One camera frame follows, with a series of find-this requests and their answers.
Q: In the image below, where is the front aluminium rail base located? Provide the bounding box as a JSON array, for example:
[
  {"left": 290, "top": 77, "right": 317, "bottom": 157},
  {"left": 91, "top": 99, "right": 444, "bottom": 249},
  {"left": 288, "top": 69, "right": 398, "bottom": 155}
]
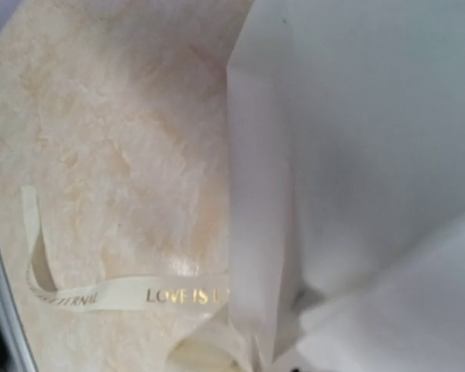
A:
[{"left": 0, "top": 253, "right": 37, "bottom": 371}]

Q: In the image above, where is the cream printed ribbon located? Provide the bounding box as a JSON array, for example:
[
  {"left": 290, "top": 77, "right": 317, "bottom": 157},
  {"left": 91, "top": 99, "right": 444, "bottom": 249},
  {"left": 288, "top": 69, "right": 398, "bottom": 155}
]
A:
[{"left": 21, "top": 185, "right": 264, "bottom": 372}]

